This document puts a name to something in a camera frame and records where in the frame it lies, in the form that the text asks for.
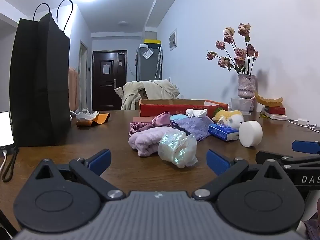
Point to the yellow plush toy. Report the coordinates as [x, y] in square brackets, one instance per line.
[230, 117]

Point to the orange cloth with plastic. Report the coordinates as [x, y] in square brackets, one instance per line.
[101, 118]

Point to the black paper bag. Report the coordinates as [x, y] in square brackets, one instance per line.
[37, 80]

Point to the pink satin scrunchie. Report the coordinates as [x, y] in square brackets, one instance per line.
[161, 120]

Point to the grey refrigerator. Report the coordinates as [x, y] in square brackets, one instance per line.
[147, 67]

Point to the yellow and black box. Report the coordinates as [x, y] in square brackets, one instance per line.
[152, 41]

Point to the white flat box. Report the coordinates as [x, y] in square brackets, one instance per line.
[276, 116]

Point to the lilac fluffy towel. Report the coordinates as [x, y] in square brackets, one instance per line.
[147, 140]

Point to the smartphone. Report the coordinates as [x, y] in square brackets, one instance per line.
[6, 127]

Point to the clear bag on refrigerator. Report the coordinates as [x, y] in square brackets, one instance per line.
[147, 54]

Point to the person's purple clothing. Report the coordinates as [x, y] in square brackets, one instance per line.
[311, 230]

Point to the wall picture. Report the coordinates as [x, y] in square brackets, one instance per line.
[173, 39]

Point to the blue tissue packet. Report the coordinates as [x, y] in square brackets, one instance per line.
[222, 131]

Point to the dried rose bouquet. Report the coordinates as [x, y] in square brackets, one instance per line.
[237, 52]

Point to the brown cardboard carton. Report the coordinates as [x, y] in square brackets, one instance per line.
[143, 94]

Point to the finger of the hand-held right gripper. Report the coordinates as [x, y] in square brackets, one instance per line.
[306, 147]
[275, 156]

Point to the purple towel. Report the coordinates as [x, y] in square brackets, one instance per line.
[193, 127]

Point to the white charger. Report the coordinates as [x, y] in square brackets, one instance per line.
[303, 121]

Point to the red flat box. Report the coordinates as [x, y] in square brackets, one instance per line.
[275, 110]

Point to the folded umbrella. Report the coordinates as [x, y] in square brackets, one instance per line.
[159, 62]

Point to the dark entrance door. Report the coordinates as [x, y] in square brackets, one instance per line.
[108, 80]

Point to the clear plastic container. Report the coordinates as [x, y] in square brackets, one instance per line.
[241, 105]

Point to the beige coat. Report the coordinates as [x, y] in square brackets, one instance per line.
[157, 90]

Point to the orange cardboard box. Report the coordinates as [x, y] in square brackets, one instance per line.
[162, 110]

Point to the yellow curved comb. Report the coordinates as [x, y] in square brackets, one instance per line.
[268, 101]

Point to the crumpled white tissue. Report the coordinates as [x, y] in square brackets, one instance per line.
[86, 115]

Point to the round ceiling lamp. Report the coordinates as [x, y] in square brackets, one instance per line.
[123, 23]

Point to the pink mottled vase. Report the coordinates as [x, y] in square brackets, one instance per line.
[246, 86]

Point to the white cylinder roll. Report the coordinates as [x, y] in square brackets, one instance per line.
[250, 133]

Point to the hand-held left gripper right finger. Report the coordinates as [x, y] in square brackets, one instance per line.
[217, 162]

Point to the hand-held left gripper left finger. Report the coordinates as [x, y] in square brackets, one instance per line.
[100, 159]

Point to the iridescent plastic bag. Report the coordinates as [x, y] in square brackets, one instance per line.
[175, 150]

